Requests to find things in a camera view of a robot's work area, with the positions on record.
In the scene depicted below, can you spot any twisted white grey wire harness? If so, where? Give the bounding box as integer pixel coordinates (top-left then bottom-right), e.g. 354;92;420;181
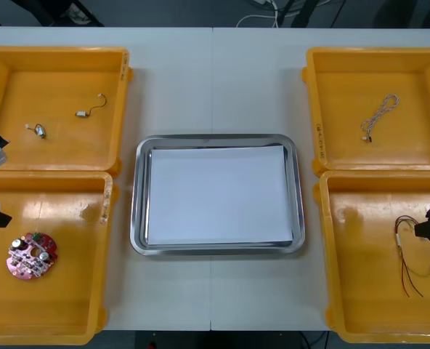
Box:
360;94;400;143

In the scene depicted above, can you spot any steel tray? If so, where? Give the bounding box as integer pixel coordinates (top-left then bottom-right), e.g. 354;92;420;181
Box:
129;133;307;257

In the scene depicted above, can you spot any black floor stand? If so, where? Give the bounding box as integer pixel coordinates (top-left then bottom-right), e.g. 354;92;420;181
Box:
290;0;320;28

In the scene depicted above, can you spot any small metal solenoid black cable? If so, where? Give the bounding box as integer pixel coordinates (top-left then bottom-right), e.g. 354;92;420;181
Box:
74;93;108;119
24;123;48;141

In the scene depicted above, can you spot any red green-yellow wire harness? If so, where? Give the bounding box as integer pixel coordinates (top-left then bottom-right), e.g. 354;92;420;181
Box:
394;216;430;299

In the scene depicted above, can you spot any white floor cable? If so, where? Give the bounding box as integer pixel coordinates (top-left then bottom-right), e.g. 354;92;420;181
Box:
235;0;280;28

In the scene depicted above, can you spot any round red circuit board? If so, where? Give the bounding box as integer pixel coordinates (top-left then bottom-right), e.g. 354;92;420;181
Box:
7;231;60;282

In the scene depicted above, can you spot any white paper sheet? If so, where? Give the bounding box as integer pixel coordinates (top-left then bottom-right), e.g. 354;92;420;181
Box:
147;144;294;246

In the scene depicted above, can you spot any yellow-orange plastic bin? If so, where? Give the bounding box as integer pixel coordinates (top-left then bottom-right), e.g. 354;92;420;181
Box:
0;45;134;176
301;46;430;175
312;170;430;349
0;170;115;347

